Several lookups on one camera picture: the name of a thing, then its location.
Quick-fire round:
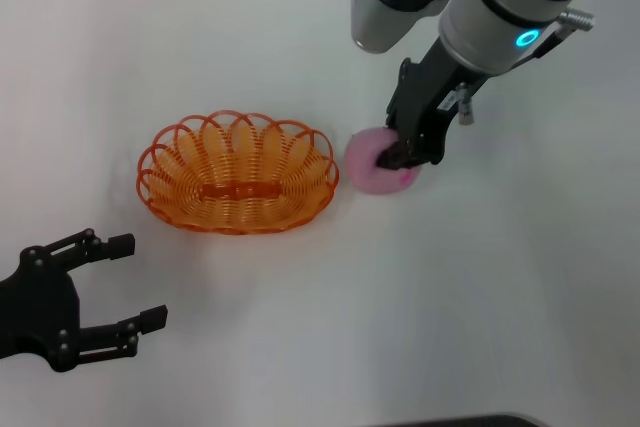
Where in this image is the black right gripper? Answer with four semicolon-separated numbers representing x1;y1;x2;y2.
376;38;489;172

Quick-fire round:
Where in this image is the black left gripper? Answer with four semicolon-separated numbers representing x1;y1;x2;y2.
0;227;169;374

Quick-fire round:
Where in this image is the pink plush peach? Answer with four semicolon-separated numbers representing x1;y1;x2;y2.
344;127;424;197

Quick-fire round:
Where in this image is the orange woven plastic basket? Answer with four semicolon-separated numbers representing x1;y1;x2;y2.
135;108;341;236

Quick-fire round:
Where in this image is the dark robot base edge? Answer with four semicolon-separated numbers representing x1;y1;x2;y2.
383;411;552;427

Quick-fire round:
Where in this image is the silver gripper cable connector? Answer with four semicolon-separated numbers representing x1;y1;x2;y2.
456;87;476;127

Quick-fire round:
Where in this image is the silver arm cable plug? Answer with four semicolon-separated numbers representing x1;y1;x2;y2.
558;7;597;32

